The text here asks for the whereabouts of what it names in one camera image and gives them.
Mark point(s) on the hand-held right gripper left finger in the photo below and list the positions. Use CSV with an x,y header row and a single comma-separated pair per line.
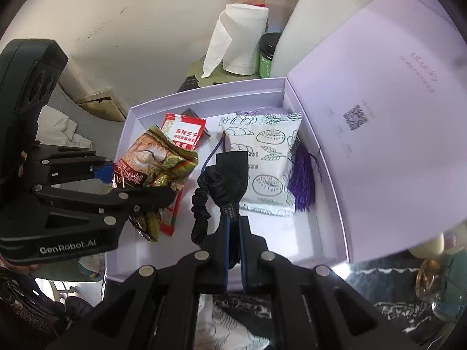
x,y
226,240

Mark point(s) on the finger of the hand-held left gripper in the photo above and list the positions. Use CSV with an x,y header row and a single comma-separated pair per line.
x,y
73,166
109,200

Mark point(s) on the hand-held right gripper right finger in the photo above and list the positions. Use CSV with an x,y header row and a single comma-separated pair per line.
x,y
245,259

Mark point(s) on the brown green snack packet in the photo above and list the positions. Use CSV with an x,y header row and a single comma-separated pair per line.
x,y
157,160

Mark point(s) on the black bow scrunchie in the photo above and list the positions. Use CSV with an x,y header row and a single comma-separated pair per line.
x,y
231,175

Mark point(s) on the white printed snack packet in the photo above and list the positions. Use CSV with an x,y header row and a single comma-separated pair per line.
x,y
233,321
270,175

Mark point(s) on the purple tassel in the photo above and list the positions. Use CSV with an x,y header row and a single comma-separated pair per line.
x,y
301,182

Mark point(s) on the red white snack packet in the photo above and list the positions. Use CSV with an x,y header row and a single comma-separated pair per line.
x,y
182,131

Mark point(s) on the lavender gift box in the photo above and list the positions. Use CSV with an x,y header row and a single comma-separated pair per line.
x,y
383,135

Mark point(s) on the person's left hand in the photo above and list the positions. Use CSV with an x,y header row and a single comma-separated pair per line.
x,y
22,268

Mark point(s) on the grey garment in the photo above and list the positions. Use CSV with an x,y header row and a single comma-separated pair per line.
x,y
62,131

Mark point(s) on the grey padded chair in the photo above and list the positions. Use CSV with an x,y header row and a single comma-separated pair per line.
x,y
62,98

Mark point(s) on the trash bin with blue bag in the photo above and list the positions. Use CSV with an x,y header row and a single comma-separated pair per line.
x,y
91,268

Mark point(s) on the green scalloped mat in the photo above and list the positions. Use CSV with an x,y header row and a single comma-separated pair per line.
x,y
215,74

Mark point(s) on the cream white water bottle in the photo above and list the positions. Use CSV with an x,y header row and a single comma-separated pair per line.
x,y
427,246

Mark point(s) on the glass mug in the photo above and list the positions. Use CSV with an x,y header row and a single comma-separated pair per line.
x,y
428,280

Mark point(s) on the green jar with black lid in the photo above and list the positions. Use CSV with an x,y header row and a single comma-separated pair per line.
x,y
268,58

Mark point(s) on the toilet paper roll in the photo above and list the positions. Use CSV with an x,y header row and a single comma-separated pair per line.
x,y
244,40

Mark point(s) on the white foam sheet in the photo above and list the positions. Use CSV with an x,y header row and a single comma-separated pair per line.
x,y
321,14

